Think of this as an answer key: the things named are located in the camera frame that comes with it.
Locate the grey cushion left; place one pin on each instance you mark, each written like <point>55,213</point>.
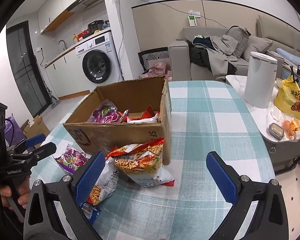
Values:
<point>241,35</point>

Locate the white washing machine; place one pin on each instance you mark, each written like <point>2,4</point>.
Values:
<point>99,60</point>

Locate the black patterned chair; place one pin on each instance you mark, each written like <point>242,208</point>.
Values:
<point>147,56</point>

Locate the small metal tin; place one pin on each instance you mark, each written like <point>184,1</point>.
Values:
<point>276,131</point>

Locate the yellow plastic bag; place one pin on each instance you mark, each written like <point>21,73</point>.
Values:
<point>288,97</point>

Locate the white side table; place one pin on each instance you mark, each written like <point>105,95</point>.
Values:
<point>263,117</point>

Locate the white trash bin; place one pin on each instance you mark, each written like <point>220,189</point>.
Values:
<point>260,79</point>

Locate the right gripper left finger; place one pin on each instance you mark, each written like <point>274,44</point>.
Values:
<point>42,219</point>

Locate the cardboard box on floor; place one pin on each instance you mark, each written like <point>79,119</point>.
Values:
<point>36,127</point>

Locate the purple snack bag front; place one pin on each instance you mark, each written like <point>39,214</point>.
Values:
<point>105,112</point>

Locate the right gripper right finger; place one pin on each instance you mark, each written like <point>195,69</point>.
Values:
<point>270,219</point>

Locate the blue biscuit pack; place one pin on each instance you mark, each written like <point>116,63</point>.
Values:
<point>91,212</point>

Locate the purple snack bag rear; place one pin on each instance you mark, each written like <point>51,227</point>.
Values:
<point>71,159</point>

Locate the purple snack bag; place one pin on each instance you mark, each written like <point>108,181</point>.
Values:
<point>71,159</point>
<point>105,112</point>

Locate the pink bag on floor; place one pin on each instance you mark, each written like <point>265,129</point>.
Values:
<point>158,69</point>

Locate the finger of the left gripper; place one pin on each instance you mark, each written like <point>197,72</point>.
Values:
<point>31,142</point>
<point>33,157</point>

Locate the SF cardboard box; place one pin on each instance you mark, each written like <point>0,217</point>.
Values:
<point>132,96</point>

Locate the white noodle snack bag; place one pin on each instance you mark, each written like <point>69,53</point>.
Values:
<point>106,183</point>

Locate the orange noodle snack bag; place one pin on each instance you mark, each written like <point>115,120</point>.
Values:
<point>143,163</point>

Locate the teal checkered tablecloth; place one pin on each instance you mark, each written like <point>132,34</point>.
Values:
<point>206,116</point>

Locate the grey sofa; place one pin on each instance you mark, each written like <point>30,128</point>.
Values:
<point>220,48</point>

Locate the grey cushion right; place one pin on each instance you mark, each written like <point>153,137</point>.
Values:
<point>256,44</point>

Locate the red crisp chips bag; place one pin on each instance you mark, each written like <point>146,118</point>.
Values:
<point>148,116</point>

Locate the grey cushion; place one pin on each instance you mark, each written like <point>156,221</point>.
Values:
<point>241,35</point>
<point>256,44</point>

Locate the orange peels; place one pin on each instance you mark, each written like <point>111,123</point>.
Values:
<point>292,129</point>

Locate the range hood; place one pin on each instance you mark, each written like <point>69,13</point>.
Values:
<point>82,5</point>

